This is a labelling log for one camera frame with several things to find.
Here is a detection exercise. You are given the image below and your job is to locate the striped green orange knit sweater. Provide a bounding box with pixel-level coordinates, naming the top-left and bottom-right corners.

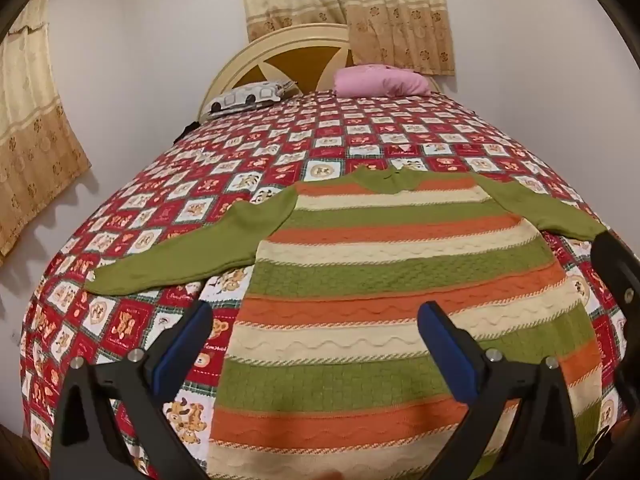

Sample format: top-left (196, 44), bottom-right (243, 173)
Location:
top-left (86, 168), bottom-right (602, 479)

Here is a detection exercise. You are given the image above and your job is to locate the beige side curtain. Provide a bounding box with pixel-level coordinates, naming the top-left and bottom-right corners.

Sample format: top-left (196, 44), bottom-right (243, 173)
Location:
top-left (0, 0), bottom-right (91, 258)

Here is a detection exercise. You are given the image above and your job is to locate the red patchwork bear bedspread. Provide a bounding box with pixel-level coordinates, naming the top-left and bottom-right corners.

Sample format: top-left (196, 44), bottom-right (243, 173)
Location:
top-left (19, 90), bottom-right (629, 480)

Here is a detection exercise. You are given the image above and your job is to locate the pink pillow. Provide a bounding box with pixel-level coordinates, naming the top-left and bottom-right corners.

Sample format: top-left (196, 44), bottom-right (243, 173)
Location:
top-left (334, 64), bottom-right (433, 98)

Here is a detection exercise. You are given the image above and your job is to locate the beige window curtain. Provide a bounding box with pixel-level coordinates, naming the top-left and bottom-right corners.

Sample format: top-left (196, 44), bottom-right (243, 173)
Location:
top-left (243, 0), bottom-right (456, 76)

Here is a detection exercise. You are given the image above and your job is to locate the cream wooden headboard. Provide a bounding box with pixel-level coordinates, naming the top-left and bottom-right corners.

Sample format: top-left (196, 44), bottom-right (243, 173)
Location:
top-left (198, 23), bottom-right (439, 122)

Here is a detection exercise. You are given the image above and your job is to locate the white car print pillow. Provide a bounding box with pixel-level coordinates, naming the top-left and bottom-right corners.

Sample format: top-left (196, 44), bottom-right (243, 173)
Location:
top-left (202, 80), bottom-right (299, 117)

